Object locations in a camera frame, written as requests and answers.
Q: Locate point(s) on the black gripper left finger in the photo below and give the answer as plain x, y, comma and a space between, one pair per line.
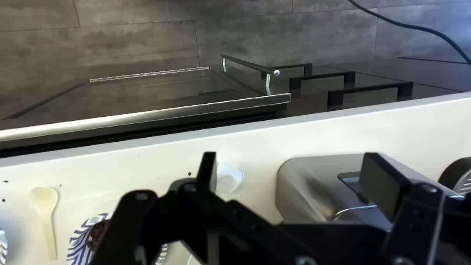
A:
186, 225

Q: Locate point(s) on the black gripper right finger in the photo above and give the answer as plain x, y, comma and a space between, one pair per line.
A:
432, 220

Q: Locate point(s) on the stainless steel bin body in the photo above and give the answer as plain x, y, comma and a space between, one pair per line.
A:
304, 185

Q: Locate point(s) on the small white plastic cup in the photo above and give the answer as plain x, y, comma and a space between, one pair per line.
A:
229, 173

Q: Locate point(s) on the small blue patterned plate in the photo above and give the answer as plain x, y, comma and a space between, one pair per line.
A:
81, 239

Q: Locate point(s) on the white plastic spoon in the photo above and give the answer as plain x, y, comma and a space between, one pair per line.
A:
45, 206

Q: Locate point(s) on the large blue patterned plate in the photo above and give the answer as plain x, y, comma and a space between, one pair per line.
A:
2, 247

